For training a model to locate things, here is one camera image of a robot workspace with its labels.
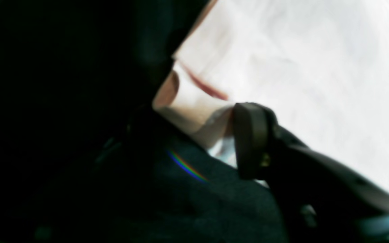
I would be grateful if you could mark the pink T-shirt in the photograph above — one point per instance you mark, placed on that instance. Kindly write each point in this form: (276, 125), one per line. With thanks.
(322, 66)

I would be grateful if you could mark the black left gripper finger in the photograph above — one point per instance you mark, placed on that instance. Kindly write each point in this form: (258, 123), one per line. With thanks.
(321, 200)

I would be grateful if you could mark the black table cloth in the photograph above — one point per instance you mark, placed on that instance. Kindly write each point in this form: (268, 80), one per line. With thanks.
(83, 157)

